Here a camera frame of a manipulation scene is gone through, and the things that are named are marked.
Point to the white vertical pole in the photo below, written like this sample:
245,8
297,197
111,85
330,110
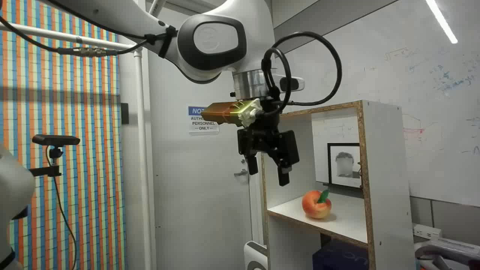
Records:
143,160

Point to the red orange peach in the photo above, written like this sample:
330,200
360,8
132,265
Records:
315,205

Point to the long ceiling light tube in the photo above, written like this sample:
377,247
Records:
441,22

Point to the black wall switch box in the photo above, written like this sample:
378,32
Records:
125,115

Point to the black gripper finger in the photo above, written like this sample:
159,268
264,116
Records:
252,164
285,176

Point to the grey curved tube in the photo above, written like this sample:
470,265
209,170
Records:
450,250

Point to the white wall box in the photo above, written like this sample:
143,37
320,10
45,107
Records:
426,233

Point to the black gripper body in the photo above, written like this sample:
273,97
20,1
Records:
267,143

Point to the white rounded robot part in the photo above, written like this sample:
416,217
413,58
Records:
12,196

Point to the blue white door sign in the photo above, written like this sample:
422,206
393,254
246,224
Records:
203,121

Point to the colourful striped curtain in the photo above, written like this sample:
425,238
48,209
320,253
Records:
60,151

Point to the white chipboard shelf unit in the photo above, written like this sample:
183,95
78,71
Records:
387,190

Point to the white grey robot base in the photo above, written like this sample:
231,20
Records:
255,256

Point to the black framed portrait picture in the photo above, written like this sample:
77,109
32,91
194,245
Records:
345,166

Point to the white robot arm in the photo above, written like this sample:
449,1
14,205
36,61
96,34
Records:
150,20

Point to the black camera on stand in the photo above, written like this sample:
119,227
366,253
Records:
54,142

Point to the white horizontal bar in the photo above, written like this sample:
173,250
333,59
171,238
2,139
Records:
60,37

